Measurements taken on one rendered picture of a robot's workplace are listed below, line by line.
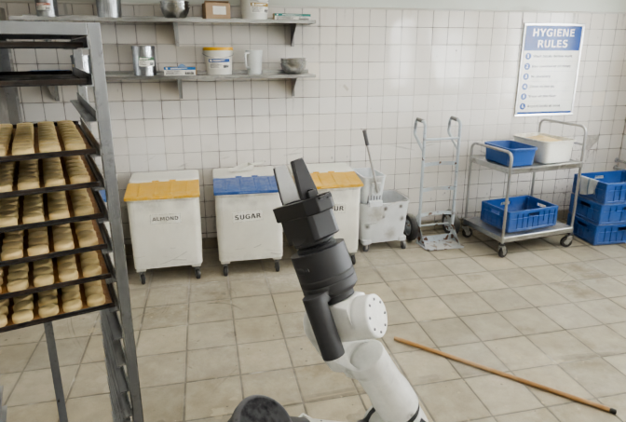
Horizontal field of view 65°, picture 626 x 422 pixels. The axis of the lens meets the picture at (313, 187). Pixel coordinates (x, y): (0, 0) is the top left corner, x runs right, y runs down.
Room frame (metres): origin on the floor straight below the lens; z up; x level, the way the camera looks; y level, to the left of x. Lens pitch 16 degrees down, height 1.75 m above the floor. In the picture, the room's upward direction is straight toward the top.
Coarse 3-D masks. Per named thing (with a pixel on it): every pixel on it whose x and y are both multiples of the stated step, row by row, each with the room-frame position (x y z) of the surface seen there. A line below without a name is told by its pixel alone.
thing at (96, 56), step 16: (96, 32) 1.27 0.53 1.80; (96, 48) 1.26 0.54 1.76; (96, 64) 1.26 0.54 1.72; (96, 80) 1.26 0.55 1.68; (96, 96) 1.26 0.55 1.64; (112, 144) 1.27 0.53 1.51; (112, 160) 1.27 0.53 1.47; (112, 176) 1.27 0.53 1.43; (112, 192) 1.26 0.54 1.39; (112, 208) 1.26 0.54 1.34; (112, 224) 1.26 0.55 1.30; (112, 240) 1.26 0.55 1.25; (128, 288) 1.27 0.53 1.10; (128, 304) 1.27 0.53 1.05; (128, 320) 1.26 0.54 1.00; (128, 336) 1.26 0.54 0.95; (128, 352) 1.26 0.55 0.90; (128, 368) 1.26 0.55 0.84
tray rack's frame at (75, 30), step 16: (0, 32) 1.17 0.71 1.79; (16, 32) 1.18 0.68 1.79; (32, 32) 1.20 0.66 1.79; (48, 32) 1.22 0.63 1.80; (64, 32) 1.23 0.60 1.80; (80, 32) 1.25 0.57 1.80; (0, 48) 1.70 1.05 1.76; (0, 64) 1.70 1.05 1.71; (80, 64) 1.80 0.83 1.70; (16, 112) 1.71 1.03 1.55; (48, 336) 1.71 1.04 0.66; (48, 352) 1.70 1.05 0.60; (64, 400) 1.72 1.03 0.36; (64, 416) 1.71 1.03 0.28
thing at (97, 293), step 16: (64, 288) 1.34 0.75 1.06; (80, 288) 1.38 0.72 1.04; (96, 288) 1.34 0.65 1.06; (0, 304) 1.25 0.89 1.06; (16, 304) 1.25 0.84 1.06; (32, 304) 1.25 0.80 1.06; (48, 304) 1.25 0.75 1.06; (64, 304) 1.25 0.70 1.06; (80, 304) 1.26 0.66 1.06; (96, 304) 1.27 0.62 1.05; (0, 320) 1.16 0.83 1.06; (16, 320) 1.17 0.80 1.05
